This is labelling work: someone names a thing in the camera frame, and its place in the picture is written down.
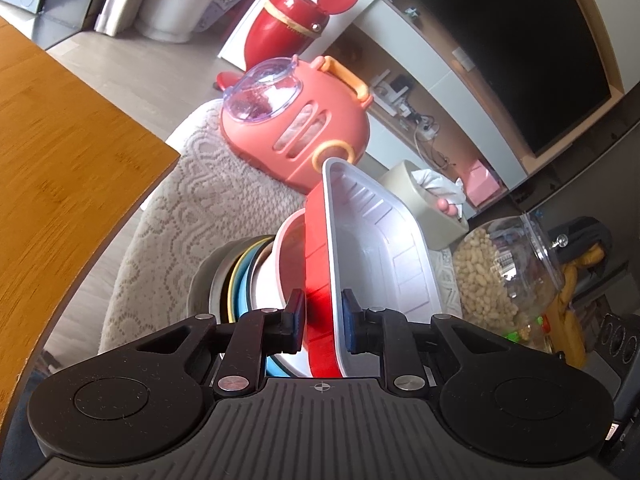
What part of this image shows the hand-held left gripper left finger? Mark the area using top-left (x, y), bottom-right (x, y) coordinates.
top-left (135, 287), bottom-right (307, 399)

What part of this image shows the stainless steel bowl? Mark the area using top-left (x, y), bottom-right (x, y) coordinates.
top-left (186, 237), bottom-right (273, 321)

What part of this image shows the coral plastic toy basket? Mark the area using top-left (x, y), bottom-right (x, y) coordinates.
top-left (216, 55), bottom-right (373, 196)

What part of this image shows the cream storage box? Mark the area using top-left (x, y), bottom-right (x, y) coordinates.
top-left (377, 160), bottom-right (471, 251)

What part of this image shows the white power strip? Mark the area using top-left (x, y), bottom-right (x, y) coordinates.
top-left (372, 72), bottom-right (443, 143)

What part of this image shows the white bowl with yellow rim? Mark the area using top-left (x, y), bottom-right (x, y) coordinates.
top-left (227, 247), bottom-right (261, 323)

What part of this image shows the white wooden tv cabinet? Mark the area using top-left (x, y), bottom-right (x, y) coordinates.
top-left (220, 0), bottom-right (640, 221)

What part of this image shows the yellow cloth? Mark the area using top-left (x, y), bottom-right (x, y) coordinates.
top-left (545, 245), bottom-right (608, 371)

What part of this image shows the glass jar of peanuts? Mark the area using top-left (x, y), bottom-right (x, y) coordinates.
top-left (450, 212), bottom-right (563, 351)

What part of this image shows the red rectangular tray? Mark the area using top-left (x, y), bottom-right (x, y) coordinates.
top-left (302, 157), bottom-right (446, 378)

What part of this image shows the white lace tablecloth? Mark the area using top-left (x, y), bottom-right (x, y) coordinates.
top-left (97, 97), bottom-right (471, 356)

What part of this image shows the white tissue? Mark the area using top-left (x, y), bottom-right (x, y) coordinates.
top-left (407, 167), bottom-right (466, 206)

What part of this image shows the pink box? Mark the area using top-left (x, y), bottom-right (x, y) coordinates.
top-left (460, 159), bottom-right (503, 207)

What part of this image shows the red bin with lid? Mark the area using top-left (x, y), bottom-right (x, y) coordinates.
top-left (242, 0), bottom-right (362, 72)

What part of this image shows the black television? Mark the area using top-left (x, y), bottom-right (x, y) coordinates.
top-left (397, 0), bottom-right (613, 158)

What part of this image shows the blue bowl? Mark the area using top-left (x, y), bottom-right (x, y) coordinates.
top-left (237, 252), bottom-right (301, 377)

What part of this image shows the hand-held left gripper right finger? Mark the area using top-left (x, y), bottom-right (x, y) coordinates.
top-left (341, 288), bottom-right (506, 396)

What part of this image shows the wooden table with black legs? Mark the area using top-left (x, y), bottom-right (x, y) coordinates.
top-left (0, 17), bottom-right (182, 426)

